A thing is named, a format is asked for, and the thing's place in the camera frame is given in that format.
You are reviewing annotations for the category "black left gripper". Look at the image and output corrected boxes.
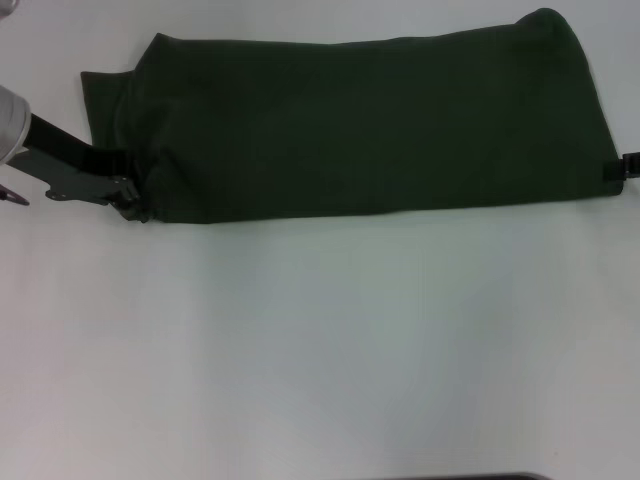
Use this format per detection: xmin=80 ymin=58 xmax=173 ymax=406
xmin=9 ymin=112 xmax=151 ymax=224

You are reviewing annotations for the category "dark green FREE! t-shirt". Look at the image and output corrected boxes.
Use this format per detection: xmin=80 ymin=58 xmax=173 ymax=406
xmin=79 ymin=7 xmax=629 ymax=225

